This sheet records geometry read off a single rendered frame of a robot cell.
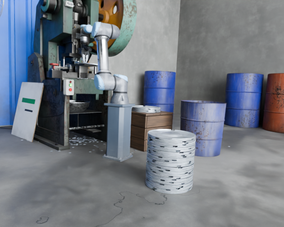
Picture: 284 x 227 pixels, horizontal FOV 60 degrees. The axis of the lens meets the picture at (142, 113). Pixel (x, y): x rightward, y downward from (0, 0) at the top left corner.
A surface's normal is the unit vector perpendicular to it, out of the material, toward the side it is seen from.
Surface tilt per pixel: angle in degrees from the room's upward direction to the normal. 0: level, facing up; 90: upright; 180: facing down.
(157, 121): 90
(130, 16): 94
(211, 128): 92
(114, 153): 90
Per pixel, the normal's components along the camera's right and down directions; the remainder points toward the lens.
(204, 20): -0.69, 0.05
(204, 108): -0.14, 0.14
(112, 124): -0.49, 0.07
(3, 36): 0.71, 0.11
